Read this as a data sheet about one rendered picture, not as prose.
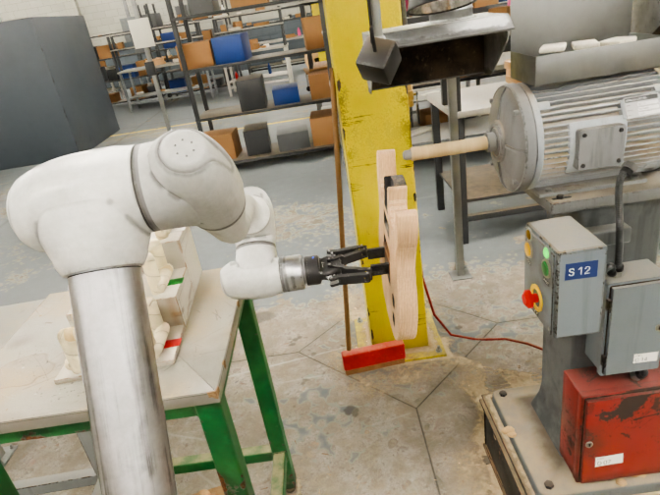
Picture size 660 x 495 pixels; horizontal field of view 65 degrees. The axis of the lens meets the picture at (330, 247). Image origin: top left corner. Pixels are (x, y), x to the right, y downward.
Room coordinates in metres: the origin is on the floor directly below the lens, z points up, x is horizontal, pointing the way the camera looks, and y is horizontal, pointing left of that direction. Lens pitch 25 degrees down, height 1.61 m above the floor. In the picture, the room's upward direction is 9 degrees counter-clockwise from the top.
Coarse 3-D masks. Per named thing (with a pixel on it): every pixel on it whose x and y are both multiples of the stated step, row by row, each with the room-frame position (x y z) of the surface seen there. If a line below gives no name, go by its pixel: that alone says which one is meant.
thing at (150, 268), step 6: (144, 264) 1.14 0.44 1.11; (150, 264) 1.14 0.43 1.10; (144, 270) 1.14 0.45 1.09; (150, 270) 1.14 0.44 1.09; (156, 270) 1.15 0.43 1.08; (150, 276) 1.14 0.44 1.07; (156, 276) 1.15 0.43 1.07; (150, 282) 1.14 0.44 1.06; (156, 282) 1.14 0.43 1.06; (150, 288) 1.14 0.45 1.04; (156, 288) 1.14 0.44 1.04; (156, 294) 1.14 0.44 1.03
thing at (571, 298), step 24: (552, 240) 0.91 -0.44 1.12; (576, 240) 0.89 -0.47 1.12; (528, 264) 0.98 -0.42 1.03; (552, 264) 0.86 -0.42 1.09; (576, 264) 0.85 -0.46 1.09; (600, 264) 0.85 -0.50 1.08; (528, 288) 0.97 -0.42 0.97; (552, 288) 0.86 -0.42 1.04; (576, 288) 0.85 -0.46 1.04; (600, 288) 0.85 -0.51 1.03; (552, 312) 0.86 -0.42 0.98; (576, 312) 0.85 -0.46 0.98; (600, 312) 0.85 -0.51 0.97; (552, 336) 0.86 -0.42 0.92
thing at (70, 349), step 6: (60, 342) 0.98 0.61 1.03; (66, 342) 0.98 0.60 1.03; (72, 342) 0.98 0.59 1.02; (66, 348) 0.98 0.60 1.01; (72, 348) 0.98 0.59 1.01; (66, 354) 0.98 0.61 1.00; (72, 354) 0.98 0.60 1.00; (78, 354) 0.99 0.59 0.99; (72, 360) 0.98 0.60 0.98; (78, 360) 0.98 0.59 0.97; (72, 366) 0.98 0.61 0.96; (78, 366) 0.98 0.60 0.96; (78, 372) 0.98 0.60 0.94
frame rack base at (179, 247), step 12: (168, 240) 1.29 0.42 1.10; (180, 240) 1.29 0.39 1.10; (192, 240) 1.42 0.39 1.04; (168, 252) 1.28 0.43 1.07; (180, 252) 1.28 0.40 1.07; (192, 252) 1.38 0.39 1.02; (180, 264) 1.28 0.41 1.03; (192, 264) 1.34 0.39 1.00; (192, 276) 1.31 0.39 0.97; (192, 288) 1.28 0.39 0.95
